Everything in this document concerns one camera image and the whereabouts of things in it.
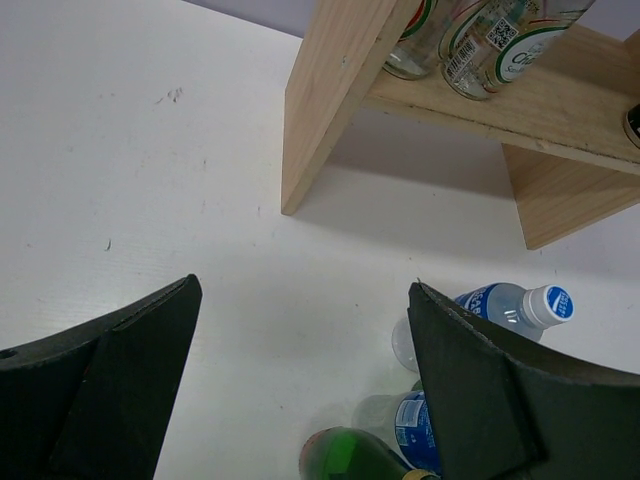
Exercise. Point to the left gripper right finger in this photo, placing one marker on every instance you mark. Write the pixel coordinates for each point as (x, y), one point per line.
(505, 407)

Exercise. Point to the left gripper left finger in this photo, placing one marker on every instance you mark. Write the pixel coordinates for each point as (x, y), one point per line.
(94, 401)

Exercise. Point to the dark beverage can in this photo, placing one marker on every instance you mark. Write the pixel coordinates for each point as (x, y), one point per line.
(631, 125)

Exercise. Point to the wooden two-tier shelf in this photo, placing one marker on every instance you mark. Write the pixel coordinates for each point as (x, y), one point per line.
(569, 159)

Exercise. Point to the water bottle blue label front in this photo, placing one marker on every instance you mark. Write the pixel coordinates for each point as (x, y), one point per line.
(403, 423)

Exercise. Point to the water bottle blue label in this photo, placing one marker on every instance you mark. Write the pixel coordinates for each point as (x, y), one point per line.
(527, 312)
(403, 423)

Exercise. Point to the water bottle blue label rear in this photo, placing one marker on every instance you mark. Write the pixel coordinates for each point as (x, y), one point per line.
(527, 312)

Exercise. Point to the green glass bottle front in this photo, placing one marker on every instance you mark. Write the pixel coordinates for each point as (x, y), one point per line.
(352, 454)

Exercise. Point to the clear glass bottle left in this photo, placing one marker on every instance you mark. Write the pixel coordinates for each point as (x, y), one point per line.
(415, 54)

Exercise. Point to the clear glass bottle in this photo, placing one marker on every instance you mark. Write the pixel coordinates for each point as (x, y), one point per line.
(415, 54)
(502, 40)

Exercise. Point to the clear glass bottle right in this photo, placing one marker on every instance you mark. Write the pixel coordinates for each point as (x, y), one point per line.
(502, 40)

